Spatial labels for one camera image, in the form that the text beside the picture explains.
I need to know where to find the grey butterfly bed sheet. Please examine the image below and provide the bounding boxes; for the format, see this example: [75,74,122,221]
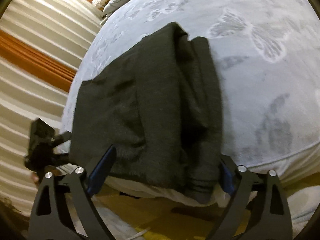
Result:
[62,0,319,206]

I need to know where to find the orange curtain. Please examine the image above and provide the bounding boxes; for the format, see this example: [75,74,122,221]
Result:
[1,31,76,92]

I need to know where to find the cream pleated curtain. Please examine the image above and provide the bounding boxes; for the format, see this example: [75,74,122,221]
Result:
[1,0,101,216]

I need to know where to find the black pants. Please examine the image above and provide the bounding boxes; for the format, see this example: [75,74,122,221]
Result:
[69,22,223,204]

